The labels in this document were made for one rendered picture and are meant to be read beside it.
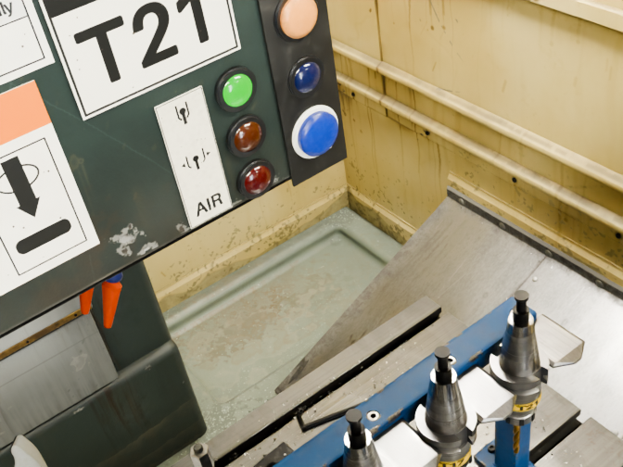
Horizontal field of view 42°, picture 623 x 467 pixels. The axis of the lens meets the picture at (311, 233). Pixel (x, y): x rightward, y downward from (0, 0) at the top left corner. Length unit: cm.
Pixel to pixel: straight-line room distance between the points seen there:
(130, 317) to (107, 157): 100
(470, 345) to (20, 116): 64
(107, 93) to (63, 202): 6
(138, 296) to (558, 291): 76
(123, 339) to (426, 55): 78
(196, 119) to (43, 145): 9
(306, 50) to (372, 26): 123
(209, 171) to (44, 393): 96
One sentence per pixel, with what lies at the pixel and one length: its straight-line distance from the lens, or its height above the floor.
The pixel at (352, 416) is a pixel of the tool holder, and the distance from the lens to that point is 76.
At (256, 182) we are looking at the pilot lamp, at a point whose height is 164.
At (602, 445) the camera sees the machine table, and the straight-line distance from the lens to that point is 128.
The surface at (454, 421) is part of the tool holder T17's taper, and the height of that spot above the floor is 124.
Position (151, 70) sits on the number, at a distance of 45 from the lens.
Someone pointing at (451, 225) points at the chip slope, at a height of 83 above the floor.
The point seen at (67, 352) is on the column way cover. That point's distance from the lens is 138.
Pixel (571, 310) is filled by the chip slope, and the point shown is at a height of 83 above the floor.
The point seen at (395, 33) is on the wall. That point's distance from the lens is 168.
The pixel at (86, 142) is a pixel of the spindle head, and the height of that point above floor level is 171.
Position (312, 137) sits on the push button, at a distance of 52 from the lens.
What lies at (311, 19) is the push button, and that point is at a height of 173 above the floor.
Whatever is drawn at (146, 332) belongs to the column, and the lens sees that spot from 148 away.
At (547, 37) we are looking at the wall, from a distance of 138.
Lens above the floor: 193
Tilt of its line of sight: 39 degrees down
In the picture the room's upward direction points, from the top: 10 degrees counter-clockwise
